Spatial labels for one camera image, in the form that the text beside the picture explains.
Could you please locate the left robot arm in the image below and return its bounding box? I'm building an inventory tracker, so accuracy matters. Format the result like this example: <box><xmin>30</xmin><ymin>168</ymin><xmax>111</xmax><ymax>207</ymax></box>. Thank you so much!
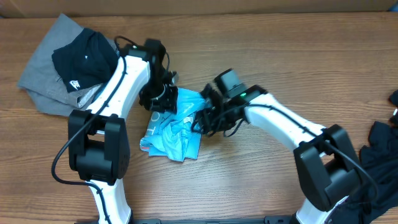
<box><xmin>66</xmin><ymin>39</ymin><xmax>178</xmax><ymax>223</ymax></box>

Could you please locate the black shirt on right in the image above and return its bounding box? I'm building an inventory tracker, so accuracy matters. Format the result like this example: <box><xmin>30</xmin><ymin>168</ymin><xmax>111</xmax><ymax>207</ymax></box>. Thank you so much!
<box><xmin>326</xmin><ymin>90</ymin><xmax>398</xmax><ymax>224</ymax></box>

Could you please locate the folded grey shirt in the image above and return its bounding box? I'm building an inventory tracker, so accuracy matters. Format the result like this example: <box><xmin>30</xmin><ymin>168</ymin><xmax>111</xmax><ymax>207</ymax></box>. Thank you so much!
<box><xmin>17</xmin><ymin>14</ymin><xmax>103</xmax><ymax>116</ymax></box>

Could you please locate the folded black nike shirt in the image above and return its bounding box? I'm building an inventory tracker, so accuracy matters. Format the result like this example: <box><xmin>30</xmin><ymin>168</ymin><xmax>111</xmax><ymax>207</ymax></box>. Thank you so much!
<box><xmin>52</xmin><ymin>28</ymin><xmax>118</xmax><ymax>93</ymax></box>

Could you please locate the light blue printed t-shirt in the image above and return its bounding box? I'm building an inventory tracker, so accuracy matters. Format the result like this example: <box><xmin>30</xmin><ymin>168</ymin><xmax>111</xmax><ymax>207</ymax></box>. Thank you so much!
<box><xmin>139</xmin><ymin>88</ymin><xmax>206</xmax><ymax>162</ymax></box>

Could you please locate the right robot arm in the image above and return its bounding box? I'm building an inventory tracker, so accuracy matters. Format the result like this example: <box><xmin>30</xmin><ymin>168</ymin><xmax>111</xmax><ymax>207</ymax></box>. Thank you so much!
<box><xmin>192</xmin><ymin>69</ymin><xmax>365</xmax><ymax>223</ymax></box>

